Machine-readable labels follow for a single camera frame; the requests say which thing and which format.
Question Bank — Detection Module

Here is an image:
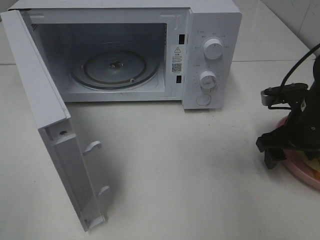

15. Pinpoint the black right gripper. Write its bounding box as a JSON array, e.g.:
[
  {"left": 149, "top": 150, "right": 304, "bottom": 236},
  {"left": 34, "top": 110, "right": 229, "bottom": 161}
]
[{"left": 256, "top": 87, "right": 320, "bottom": 170}]

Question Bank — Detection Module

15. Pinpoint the pink round plate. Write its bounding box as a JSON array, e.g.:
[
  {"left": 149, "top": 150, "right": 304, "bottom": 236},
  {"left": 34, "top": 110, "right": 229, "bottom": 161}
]
[{"left": 276, "top": 115, "right": 320, "bottom": 193}]

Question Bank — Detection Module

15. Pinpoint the white bread sandwich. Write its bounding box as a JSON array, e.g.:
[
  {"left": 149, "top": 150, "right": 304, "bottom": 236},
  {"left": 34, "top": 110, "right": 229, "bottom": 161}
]
[{"left": 302, "top": 152, "right": 320, "bottom": 181}]

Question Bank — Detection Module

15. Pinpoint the round door release button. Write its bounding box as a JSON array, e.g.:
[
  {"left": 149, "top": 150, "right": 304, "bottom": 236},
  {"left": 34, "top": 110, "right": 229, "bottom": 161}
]
[{"left": 196, "top": 93, "right": 212, "bottom": 106}]

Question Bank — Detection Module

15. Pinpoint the white microwave door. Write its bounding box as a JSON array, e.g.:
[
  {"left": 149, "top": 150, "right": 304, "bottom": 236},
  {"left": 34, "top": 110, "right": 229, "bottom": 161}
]
[{"left": 1, "top": 10, "right": 110, "bottom": 232}]

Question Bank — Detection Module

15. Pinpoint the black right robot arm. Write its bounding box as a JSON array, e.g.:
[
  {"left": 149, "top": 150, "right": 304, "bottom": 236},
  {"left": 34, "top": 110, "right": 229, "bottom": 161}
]
[{"left": 256, "top": 57, "right": 320, "bottom": 169}]

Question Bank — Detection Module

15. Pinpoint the upper white power knob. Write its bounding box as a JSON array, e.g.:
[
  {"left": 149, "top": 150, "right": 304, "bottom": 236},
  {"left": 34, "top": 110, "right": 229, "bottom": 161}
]
[{"left": 203, "top": 37, "right": 224, "bottom": 60}]

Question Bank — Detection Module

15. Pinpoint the white microwave oven body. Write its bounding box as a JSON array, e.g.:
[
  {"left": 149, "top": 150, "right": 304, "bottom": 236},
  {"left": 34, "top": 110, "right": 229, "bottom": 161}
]
[{"left": 5, "top": 0, "right": 242, "bottom": 110}]

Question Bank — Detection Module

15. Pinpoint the warning label sticker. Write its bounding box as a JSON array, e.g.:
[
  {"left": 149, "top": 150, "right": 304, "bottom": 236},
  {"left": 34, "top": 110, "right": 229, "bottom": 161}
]
[{"left": 169, "top": 44, "right": 186, "bottom": 74}]

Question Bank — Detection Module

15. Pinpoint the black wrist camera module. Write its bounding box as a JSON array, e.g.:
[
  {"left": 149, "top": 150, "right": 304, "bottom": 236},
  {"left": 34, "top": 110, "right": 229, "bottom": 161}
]
[{"left": 260, "top": 83, "right": 308, "bottom": 107}]

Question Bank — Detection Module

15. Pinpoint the black camera cable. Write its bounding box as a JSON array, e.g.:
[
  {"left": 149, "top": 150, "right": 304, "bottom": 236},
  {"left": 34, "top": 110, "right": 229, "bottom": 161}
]
[{"left": 279, "top": 42, "right": 320, "bottom": 88}]

